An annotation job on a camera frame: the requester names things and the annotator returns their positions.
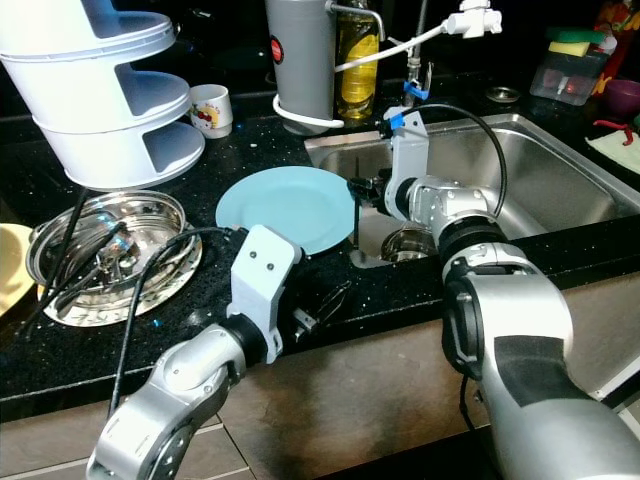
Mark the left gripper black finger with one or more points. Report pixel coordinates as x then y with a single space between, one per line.
333 295
342 308

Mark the black chopstick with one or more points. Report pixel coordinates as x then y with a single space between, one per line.
357 225
66 240

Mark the light blue plate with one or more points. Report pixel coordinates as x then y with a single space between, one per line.
285 208

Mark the small steel bowl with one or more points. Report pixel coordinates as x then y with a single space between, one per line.
405 243

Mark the grey cabinet door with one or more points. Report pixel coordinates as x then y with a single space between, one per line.
600 320
360 390

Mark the flat steel plate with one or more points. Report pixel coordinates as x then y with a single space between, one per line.
185 275

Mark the steel faucet pipe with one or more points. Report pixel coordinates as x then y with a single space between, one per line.
415 50

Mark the grey cylindrical water filter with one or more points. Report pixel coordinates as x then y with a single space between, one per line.
300 55

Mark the black floor mat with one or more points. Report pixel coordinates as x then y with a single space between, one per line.
400 465

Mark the stainless steel sink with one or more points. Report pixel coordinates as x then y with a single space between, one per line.
550 180

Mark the steel steamer pot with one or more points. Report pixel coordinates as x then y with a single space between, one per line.
150 235

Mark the white printed mug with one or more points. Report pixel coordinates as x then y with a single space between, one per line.
212 108

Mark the white tap head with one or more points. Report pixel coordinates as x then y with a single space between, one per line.
475 18

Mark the black tongs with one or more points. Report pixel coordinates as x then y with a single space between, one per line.
95 265

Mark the clear plastic container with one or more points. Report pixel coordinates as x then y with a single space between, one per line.
565 80

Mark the pale green cloth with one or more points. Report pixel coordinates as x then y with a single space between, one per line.
618 150

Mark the yellow green sponge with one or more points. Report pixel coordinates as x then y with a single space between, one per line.
575 42

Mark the purple cup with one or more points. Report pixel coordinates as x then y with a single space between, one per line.
622 97

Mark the pale yellow plate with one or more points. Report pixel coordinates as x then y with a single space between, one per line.
12 270

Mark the grey drawer front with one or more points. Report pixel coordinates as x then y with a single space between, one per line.
50 440

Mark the white tiered plastic rack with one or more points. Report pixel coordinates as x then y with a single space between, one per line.
100 100

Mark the red yellow packet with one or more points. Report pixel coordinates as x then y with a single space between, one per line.
615 20

